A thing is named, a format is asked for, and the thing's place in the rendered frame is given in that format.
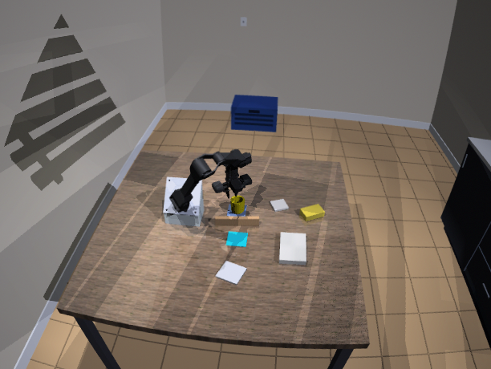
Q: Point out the brown wooden block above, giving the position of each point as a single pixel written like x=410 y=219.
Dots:
x=237 y=221

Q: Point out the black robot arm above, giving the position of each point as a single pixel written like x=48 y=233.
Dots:
x=199 y=170

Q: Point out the yellow rectangular block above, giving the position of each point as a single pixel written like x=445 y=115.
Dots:
x=312 y=212

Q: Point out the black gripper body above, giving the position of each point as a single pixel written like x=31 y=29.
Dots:
x=219 y=187

